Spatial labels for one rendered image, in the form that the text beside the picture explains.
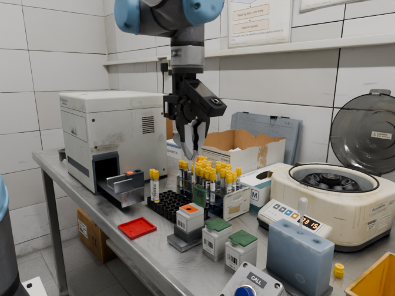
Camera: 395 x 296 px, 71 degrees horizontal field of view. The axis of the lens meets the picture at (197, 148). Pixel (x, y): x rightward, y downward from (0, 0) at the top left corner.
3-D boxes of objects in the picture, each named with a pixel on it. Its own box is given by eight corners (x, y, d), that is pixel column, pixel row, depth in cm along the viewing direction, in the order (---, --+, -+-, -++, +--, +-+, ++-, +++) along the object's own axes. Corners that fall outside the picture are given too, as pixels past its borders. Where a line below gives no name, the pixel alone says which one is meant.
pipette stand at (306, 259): (260, 275, 52) (263, 226, 49) (284, 261, 55) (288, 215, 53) (308, 311, 44) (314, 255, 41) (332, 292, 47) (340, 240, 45)
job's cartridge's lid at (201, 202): (194, 182, 63) (196, 182, 63) (191, 202, 64) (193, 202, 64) (205, 188, 60) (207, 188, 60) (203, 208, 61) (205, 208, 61)
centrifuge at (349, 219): (244, 217, 73) (247, 172, 70) (317, 193, 88) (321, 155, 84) (328, 271, 53) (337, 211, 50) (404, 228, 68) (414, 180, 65)
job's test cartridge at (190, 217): (176, 234, 62) (176, 208, 61) (193, 226, 65) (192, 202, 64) (187, 241, 60) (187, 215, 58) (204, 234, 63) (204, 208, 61)
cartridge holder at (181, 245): (166, 241, 62) (166, 227, 61) (197, 228, 68) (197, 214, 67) (181, 253, 58) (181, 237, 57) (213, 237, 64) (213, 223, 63)
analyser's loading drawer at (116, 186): (93, 185, 89) (91, 170, 88) (113, 180, 93) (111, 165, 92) (122, 207, 74) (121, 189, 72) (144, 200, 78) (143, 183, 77)
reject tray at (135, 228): (117, 228, 68) (117, 225, 67) (142, 219, 72) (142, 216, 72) (130, 240, 62) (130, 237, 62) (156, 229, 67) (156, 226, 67)
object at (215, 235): (201, 252, 58) (201, 224, 56) (217, 244, 61) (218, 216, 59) (214, 262, 55) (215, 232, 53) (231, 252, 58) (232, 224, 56)
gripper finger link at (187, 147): (178, 155, 70) (178, 119, 68) (194, 161, 66) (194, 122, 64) (168, 158, 68) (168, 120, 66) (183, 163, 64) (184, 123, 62)
